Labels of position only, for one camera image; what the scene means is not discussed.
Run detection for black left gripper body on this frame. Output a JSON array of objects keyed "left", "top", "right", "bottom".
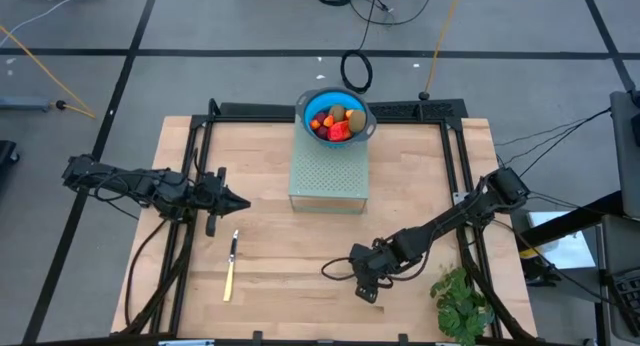
[{"left": 193, "top": 166, "right": 232, "bottom": 238}]

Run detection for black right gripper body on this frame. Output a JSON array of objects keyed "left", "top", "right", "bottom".
[{"left": 348, "top": 241, "right": 404, "bottom": 305}]

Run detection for knife with cream handle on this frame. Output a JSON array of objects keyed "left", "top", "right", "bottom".
[{"left": 222, "top": 229, "right": 240, "bottom": 303}]

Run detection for blue collapsible bowl grey rim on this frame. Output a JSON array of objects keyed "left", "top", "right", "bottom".
[{"left": 295, "top": 87, "right": 378, "bottom": 149}]

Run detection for red yellow toy mango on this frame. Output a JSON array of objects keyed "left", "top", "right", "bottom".
[{"left": 327, "top": 120, "right": 354, "bottom": 143}]

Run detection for pale green perforated metal shelf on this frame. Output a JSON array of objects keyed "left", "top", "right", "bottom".
[{"left": 288, "top": 116, "right": 370, "bottom": 216}]

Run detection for green artificial leafy plant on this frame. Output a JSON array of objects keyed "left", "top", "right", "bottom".
[{"left": 429, "top": 265, "right": 496, "bottom": 346}]

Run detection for white sheet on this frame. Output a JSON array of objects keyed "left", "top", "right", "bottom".
[{"left": 527, "top": 210, "right": 597, "bottom": 271}]

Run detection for grey floor bar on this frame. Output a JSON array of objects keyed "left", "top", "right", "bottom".
[{"left": 0, "top": 96, "right": 52, "bottom": 112}]

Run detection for black floor object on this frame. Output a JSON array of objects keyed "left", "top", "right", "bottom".
[{"left": 0, "top": 139, "right": 20, "bottom": 167}]

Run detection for black support beam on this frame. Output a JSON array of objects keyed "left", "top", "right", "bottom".
[{"left": 519, "top": 189, "right": 626, "bottom": 247}]

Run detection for grey keypad device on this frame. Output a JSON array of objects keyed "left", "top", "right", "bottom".
[{"left": 599, "top": 213, "right": 640, "bottom": 345}]

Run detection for grey cabinet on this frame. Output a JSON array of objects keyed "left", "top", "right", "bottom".
[{"left": 608, "top": 89, "right": 640, "bottom": 220}]

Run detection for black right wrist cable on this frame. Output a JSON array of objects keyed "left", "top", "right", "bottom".
[{"left": 320, "top": 256, "right": 359, "bottom": 282}]

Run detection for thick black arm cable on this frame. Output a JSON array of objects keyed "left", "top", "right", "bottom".
[{"left": 123, "top": 218, "right": 171, "bottom": 332}]

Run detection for coiled black floor cable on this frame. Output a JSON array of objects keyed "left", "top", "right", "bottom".
[{"left": 339, "top": 0, "right": 396, "bottom": 105}]

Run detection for yellow hanging cable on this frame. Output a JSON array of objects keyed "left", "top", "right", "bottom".
[
  {"left": 418, "top": 0, "right": 464, "bottom": 102},
  {"left": 0, "top": 24, "right": 99, "bottom": 120}
]

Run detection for white floor cable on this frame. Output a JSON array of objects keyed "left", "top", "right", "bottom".
[{"left": 0, "top": 0, "right": 86, "bottom": 35}]

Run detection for thin black cable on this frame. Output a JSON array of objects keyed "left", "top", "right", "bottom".
[{"left": 494, "top": 108, "right": 614, "bottom": 180}]

